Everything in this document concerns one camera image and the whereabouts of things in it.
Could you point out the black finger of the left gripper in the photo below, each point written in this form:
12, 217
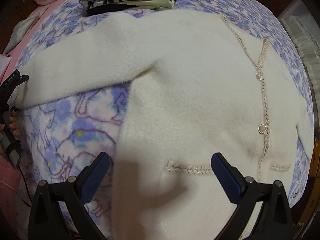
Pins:
12, 81

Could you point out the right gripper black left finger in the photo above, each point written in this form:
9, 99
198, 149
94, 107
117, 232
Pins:
46, 220

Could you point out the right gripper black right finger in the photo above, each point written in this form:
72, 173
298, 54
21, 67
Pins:
274, 220

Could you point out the white fleece cardigan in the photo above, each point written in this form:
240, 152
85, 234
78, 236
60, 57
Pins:
199, 85

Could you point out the person's left hand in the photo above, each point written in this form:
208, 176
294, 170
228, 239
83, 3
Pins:
13, 125

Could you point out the blue cat print blanket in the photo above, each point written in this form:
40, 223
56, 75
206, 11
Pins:
62, 136

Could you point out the clear plastic storage bag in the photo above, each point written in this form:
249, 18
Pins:
304, 32

